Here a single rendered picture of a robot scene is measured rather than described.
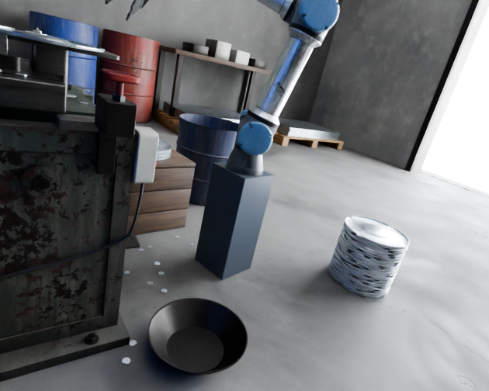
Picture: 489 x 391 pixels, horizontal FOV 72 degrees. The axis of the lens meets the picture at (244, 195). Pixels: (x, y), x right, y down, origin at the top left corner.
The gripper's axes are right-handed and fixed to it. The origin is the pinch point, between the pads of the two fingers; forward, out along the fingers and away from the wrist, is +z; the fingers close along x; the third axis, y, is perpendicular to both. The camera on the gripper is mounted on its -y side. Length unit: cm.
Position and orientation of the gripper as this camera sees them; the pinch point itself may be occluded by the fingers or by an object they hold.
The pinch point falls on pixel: (119, 8)
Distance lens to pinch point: 114.8
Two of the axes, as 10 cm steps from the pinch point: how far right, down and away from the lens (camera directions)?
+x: -6.2, -3.4, -7.0
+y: -5.8, -4.0, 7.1
